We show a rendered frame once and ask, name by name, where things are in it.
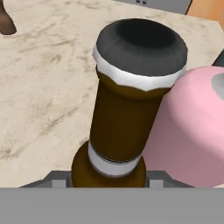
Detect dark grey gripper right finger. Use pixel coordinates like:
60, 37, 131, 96
144, 170, 196, 189

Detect brown glass bottle black cap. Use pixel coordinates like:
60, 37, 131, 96
70, 18, 188, 188

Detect grey appliance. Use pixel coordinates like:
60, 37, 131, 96
112, 0, 193, 16

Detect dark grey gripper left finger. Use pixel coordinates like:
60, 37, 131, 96
18, 171, 74, 189

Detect pink plastic bottle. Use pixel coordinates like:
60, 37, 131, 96
142, 66, 224, 188

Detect dark brown bottle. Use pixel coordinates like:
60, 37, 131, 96
0, 0, 18, 36

